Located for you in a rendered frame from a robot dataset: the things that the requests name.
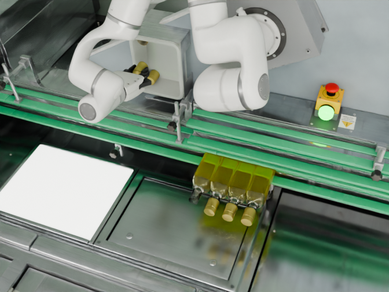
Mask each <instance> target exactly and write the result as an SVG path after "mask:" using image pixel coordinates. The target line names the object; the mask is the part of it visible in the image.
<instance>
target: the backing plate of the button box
mask: <svg viewBox="0 0 389 292"><path fill-rule="evenodd" d="M315 105H316V102H315ZM315 105H314V108H313V112H312V115H311V118H310V121H309V125H308V126H311V127H316V128H319V129H324V130H329V131H333V132H337V128H338V125H339V121H340V116H341V113H342V109H343V107H340V111H339V115H338V118H337V120H332V119H330V120H327V121H325V120H323V119H321V118H320V117H319V116H314V111H315Z"/></svg>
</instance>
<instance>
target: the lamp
mask: <svg viewBox="0 0 389 292"><path fill-rule="evenodd" d="M334 113H335V109H334V108H333V107H332V106H331V105H329V104H324V105H322V106H320V108H319V112H318V115H319V117H320V118H321V119H323V120H325V121H327V120H330V119H332V117H333V115H334Z"/></svg>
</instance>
